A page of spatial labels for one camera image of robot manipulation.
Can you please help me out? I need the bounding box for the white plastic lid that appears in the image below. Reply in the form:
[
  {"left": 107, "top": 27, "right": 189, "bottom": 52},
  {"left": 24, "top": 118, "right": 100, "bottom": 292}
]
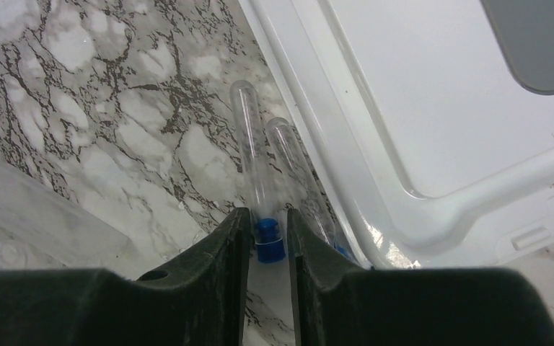
[{"left": 240, "top": 1, "right": 554, "bottom": 267}]

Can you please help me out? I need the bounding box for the clear plastic tube rack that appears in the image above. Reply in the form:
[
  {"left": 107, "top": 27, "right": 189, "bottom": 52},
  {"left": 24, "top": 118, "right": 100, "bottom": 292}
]
[{"left": 0, "top": 163, "right": 146, "bottom": 279}]

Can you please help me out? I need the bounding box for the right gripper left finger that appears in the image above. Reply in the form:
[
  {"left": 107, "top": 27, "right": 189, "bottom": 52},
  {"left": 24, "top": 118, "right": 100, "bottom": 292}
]
[{"left": 0, "top": 208, "right": 251, "bottom": 345}]

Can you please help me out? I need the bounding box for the blue-capped test tube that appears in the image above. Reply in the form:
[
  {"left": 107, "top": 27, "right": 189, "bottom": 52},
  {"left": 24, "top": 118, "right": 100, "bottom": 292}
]
[
  {"left": 265, "top": 117, "right": 353, "bottom": 260},
  {"left": 229, "top": 80, "right": 286, "bottom": 264}
]

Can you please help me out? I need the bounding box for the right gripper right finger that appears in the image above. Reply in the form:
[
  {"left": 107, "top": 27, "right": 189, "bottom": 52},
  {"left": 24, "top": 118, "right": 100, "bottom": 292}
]
[{"left": 287, "top": 209, "right": 554, "bottom": 345}]

